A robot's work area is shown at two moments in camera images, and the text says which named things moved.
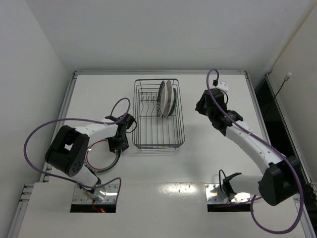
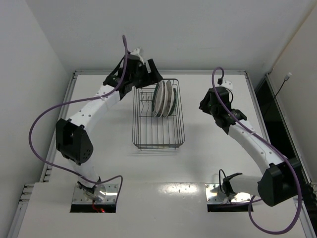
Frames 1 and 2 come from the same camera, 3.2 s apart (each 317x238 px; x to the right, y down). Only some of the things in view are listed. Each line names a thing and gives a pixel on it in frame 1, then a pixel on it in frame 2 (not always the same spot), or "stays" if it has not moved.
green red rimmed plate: (98, 157) to (158, 98)
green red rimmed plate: (162, 99) stays
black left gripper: (118, 143) to (144, 75)
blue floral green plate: (175, 99) stays
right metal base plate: (214, 193) stays
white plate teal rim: (171, 96) stays
